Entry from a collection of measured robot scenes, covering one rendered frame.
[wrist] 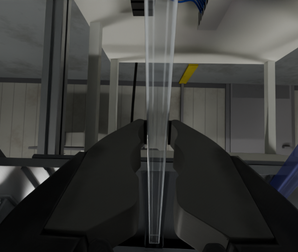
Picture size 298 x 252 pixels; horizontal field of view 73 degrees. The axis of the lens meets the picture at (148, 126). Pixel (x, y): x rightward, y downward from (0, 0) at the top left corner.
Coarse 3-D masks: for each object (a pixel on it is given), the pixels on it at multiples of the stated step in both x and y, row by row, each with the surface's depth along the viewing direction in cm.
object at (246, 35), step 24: (96, 0) 49; (120, 0) 49; (240, 0) 48; (264, 0) 48; (288, 0) 47; (120, 24) 59; (144, 24) 59; (192, 24) 58; (240, 24) 58; (264, 24) 57; (288, 24) 57; (120, 48) 75; (144, 48) 75; (192, 48) 74; (216, 48) 73; (240, 48) 73; (264, 48) 72; (288, 48) 72
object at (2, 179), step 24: (0, 168) 19; (24, 168) 18; (48, 168) 18; (144, 168) 18; (168, 168) 18; (264, 168) 18; (0, 192) 22; (24, 192) 22; (144, 192) 20; (168, 192) 20; (144, 216) 24; (168, 216) 24; (144, 240) 29; (168, 240) 29
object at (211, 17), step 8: (136, 0) 40; (184, 0) 44; (192, 0) 45; (200, 0) 44; (208, 0) 42; (216, 0) 41; (224, 0) 41; (232, 0) 41; (136, 8) 42; (200, 8) 49; (208, 8) 44; (216, 8) 44; (224, 8) 44; (200, 16) 49; (208, 16) 47; (216, 16) 47; (200, 24) 50; (208, 24) 50; (216, 24) 50
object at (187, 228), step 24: (168, 144) 12; (192, 144) 10; (216, 144) 10; (192, 168) 8; (216, 168) 8; (192, 192) 7; (216, 192) 7; (240, 192) 7; (192, 216) 6; (216, 216) 6; (240, 216) 6; (192, 240) 7; (216, 240) 6; (240, 240) 6; (264, 240) 6
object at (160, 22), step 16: (144, 0) 8; (160, 0) 8; (176, 0) 8; (144, 16) 9; (160, 16) 9; (176, 16) 9; (160, 32) 9; (160, 48) 10; (160, 64) 10; (160, 80) 11; (160, 96) 11; (160, 112) 12; (160, 128) 13; (160, 144) 14; (160, 160) 15; (160, 176) 16; (160, 192) 18; (160, 208) 20; (160, 224) 23
